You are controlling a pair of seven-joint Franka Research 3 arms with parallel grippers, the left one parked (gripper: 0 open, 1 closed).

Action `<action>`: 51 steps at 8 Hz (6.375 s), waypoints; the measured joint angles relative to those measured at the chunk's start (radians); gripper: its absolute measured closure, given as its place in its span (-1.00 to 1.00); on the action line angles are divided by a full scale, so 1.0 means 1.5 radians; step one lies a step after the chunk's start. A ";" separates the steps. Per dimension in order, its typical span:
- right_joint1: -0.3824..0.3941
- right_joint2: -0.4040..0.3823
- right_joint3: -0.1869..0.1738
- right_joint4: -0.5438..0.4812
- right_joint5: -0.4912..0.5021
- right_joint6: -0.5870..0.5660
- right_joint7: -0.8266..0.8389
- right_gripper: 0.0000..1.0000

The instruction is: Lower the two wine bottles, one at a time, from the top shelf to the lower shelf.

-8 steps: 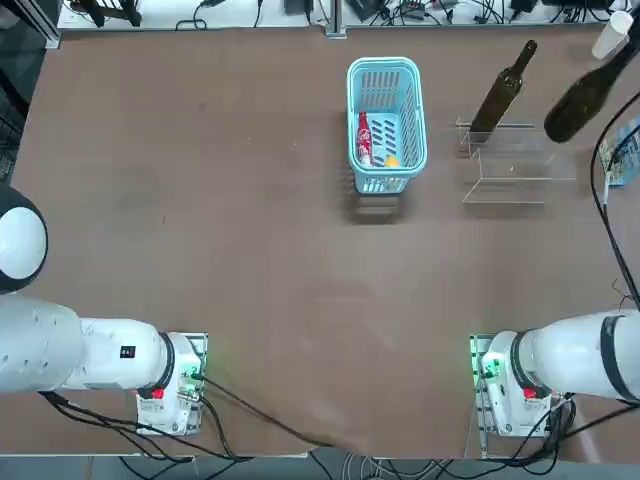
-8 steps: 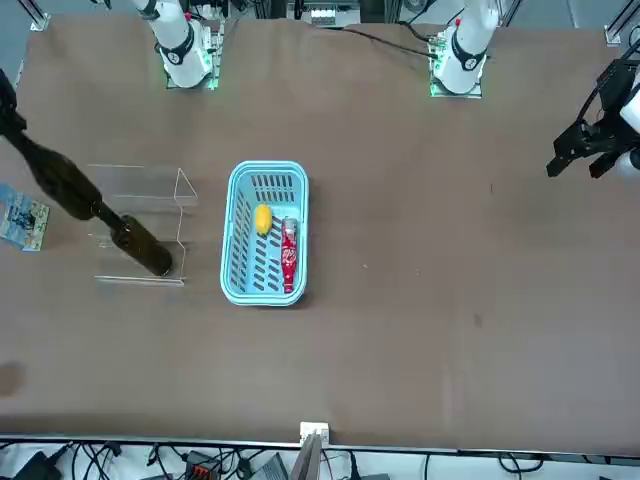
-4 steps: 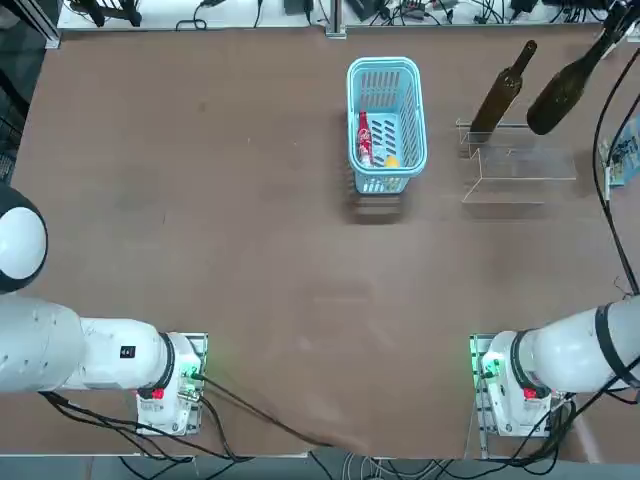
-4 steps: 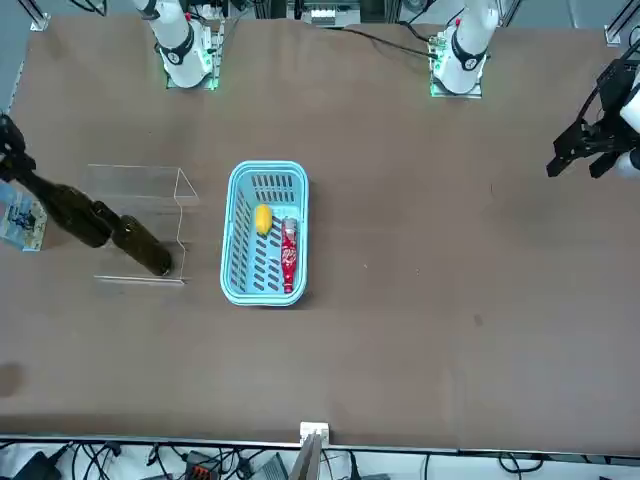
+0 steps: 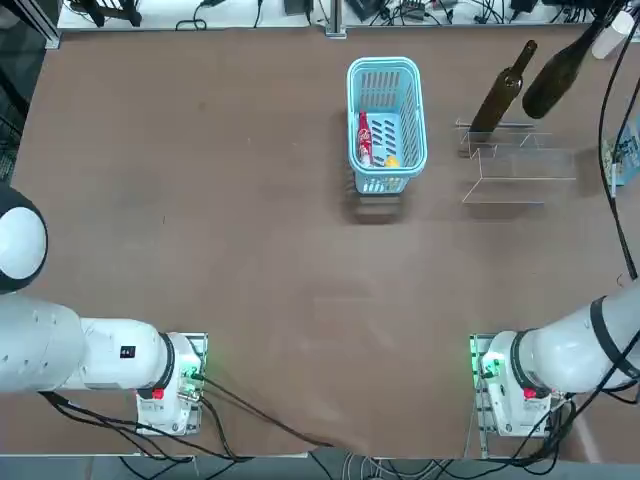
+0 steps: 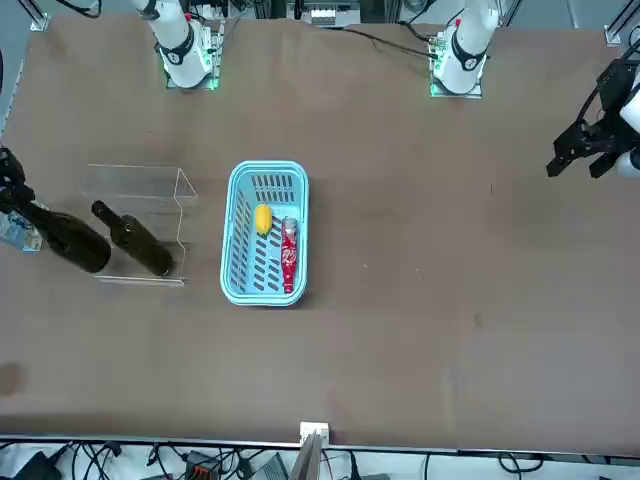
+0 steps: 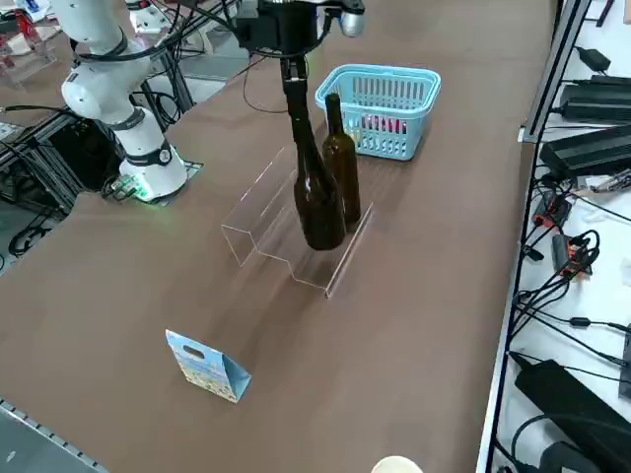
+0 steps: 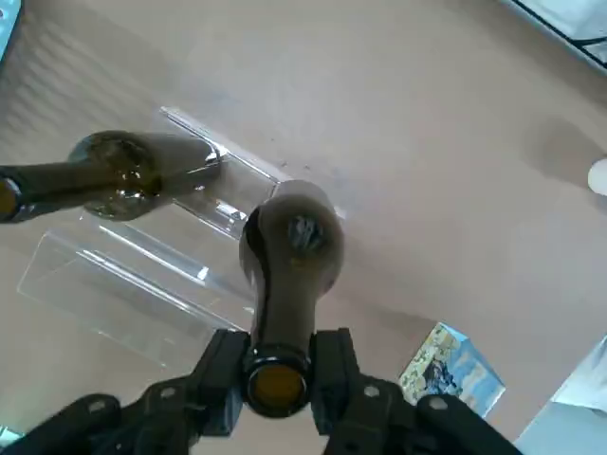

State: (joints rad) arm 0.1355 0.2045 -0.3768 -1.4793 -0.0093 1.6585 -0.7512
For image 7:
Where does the aluminium frame post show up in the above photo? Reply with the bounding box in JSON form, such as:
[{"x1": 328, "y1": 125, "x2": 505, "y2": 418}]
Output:
[{"x1": 520, "y1": 0, "x2": 593, "y2": 144}]

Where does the brown sloping-shouldered wine bottle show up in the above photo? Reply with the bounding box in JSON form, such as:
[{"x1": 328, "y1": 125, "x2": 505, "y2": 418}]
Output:
[{"x1": 287, "y1": 96, "x2": 348, "y2": 251}]

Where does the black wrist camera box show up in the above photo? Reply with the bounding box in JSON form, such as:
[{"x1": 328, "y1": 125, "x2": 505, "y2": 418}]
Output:
[{"x1": 235, "y1": 13, "x2": 260, "y2": 50}]

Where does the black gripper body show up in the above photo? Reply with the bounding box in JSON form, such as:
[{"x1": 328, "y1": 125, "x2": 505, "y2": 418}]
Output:
[{"x1": 255, "y1": 0, "x2": 325, "y2": 58}]

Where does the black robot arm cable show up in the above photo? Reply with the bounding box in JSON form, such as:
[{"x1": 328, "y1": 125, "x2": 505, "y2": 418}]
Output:
[{"x1": 73, "y1": 0, "x2": 341, "y2": 113}]

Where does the clear acrylic stepped shelf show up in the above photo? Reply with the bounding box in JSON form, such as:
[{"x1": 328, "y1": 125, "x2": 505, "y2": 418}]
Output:
[{"x1": 220, "y1": 145, "x2": 375, "y2": 300}]

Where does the brown straight-shouldered wine bottle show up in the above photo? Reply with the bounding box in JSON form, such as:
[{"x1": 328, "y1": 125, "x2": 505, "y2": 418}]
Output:
[{"x1": 321, "y1": 92, "x2": 363, "y2": 227}]

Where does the clear acrylic stand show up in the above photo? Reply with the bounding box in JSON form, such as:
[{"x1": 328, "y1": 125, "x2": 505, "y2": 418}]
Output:
[{"x1": 0, "y1": 36, "x2": 59, "y2": 90}]

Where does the red black electronic module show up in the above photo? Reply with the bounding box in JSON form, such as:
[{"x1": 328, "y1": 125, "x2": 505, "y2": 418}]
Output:
[
  {"x1": 551, "y1": 234, "x2": 600, "y2": 282},
  {"x1": 534, "y1": 191, "x2": 573, "y2": 229}
]

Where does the blue printed paper bag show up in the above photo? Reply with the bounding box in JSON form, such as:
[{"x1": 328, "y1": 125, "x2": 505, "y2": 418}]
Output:
[{"x1": 165, "y1": 328, "x2": 253, "y2": 405}]

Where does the red soda bottle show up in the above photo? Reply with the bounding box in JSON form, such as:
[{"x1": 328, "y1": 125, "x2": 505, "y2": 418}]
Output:
[{"x1": 362, "y1": 113, "x2": 408, "y2": 137}]

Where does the paper cup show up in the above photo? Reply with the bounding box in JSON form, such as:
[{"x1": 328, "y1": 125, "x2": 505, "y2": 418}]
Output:
[{"x1": 370, "y1": 455, "x2": 420, "y2": 473}]

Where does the white machine base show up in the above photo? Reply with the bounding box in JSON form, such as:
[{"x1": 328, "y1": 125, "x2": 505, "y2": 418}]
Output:
[{"x1": 122, "y1": 0, "x2": 169, "y2": 34}]

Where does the small black power adapter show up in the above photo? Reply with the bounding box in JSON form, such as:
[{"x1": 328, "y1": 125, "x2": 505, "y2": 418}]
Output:
[{"x1": 576, "y1": 46, "x2": 612, "y2": 73}]

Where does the light blue plastic basket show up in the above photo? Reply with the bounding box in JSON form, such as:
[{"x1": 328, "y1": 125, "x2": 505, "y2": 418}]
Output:
[{"x1": 314, "y1": 63, "x2": 443, "y2": 162}]

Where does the large black power brick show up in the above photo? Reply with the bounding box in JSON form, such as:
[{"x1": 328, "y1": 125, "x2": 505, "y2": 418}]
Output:
[{"x1": 515, "y1": 359, "x2": 631, "y2": 473}]

